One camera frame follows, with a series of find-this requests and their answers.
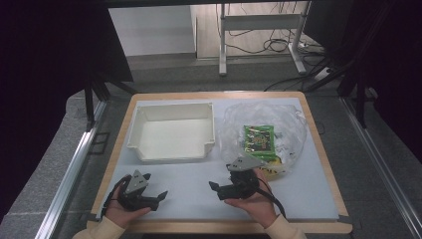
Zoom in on white table mat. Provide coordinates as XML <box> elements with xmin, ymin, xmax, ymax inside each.
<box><xmin>96</xmin><ymin>97</ymin><xmax>340</xmax><ymax>222</ymax></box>

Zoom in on black floor cables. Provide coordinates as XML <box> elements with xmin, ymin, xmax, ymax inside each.
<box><xmin>215</xmin><ymin>2</ymin><xmax>332</xmax><ymax>93</ymax></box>

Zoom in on white metal desk frame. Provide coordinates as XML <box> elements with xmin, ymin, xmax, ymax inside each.
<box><xmin>217</xmin><ymin>0</ymin><xmax>313</xmax><ymax>78</ymax></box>

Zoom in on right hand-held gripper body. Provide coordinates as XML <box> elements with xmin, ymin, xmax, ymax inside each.
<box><xmin>217</xmin><ymin>155</ymin><xmax>267</xmax><ymax>201</ymax></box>

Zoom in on person's left hand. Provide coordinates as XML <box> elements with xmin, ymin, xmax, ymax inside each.
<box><xmin>104</xmin><ymin>184</ymin><xmax>152</xmax><ymax>230</ymax></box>

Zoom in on yellow snack packet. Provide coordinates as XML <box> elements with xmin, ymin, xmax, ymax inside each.
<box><xmin>262</xmin><ymin>157</ymin><xmax>287</xmax><ymax>179</ymax></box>

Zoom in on green snack packet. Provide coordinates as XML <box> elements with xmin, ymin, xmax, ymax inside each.
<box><xmin>243</xmin><ymin>123</ymin><xmax>279</xmax><ymax>162</ymax></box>

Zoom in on white plastic bin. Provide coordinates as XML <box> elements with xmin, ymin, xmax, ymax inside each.
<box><xmin>126</xmin><ymin>102</ymin><xmax>216</xmax><ymax>164</ymax></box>

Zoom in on clear plastic bag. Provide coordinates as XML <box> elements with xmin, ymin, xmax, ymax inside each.
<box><xmin>219</xmin><ymin>101</ymin><xmax>309</xmax><ymax>178</ymax></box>

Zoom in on black strap of gripper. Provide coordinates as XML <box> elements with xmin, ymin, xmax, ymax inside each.
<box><xmin>256</xmin><ymin>177</ymin><xmax>287</xmax><ymax>219</ymax></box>
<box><xmin>101</xmin><ymin>174</ymin><xmax>132</xmax><ymax>217</ymax></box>

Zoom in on wooden table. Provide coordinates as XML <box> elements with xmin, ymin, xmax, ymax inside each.
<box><xmin>87</xmin><ymin>91</ymin><xmax>353</xmax><ymax>235</ymax></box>

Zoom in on aluminium rail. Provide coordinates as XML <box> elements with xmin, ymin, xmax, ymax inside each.
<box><xmin>34</xmin><ymin>99</ymin><xmax>107</xmax><ymax>239</ymax></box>
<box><xmin>339</xmin><ymin>96</ymin><xmax>422</xmax><ymax>239</ymax></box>

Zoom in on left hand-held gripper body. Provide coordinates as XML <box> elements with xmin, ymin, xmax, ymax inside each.
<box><xmin>115</xmin><ymin>169</ymin><xmax>159</xmax><ymax>212</ymax></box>

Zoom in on person's right hand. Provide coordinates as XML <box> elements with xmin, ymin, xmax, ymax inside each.
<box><xmin>224</xmin><ymin>167</ymin><xmax>279</xmax><ymax>230</ymax></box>

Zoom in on black strap of left gripper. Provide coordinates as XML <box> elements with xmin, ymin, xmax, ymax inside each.
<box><xmin>101</xmin><ymin>174</ymin><xmax>132</xmax><ymax>217</ymax></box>

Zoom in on white power strip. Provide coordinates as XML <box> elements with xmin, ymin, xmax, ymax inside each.
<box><xmin>313</xmin><ymin>66</ymin><xmax>333</xmax><ymax>83</ymax></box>

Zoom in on black strap of right gripper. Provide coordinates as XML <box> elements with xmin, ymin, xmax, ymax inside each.
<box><xmin>256</xmin><ymin>177</ymin><xmax>287</xmax><ymax>219</ymax></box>

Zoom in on black metal stand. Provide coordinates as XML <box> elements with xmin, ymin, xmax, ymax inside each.
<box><xmin>83</xmin><ymin>71</ymin><xmax>137</xmax><ymax>132</ymax></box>
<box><xmin>303</xmin><ymin>59</ymin><xmax>379</xmax><ymax>129</ymax></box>

